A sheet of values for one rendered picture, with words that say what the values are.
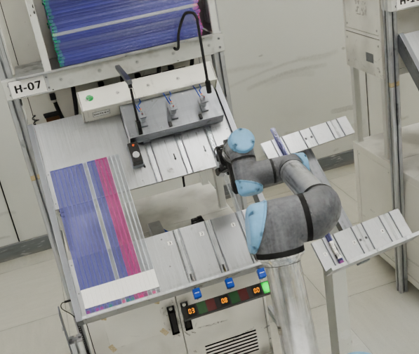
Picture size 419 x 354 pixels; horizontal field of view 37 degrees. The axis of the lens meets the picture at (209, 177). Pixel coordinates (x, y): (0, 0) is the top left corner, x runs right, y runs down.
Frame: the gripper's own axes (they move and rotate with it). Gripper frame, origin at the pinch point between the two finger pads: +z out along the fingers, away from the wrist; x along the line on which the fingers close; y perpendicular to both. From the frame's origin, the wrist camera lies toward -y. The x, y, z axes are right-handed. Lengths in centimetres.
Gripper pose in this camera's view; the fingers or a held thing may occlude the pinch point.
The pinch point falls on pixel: (225, 175)
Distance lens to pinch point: 217.9
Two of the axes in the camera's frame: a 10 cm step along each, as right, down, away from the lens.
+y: -3.0, -9.4, 1.9
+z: -1.4, 2.4, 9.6
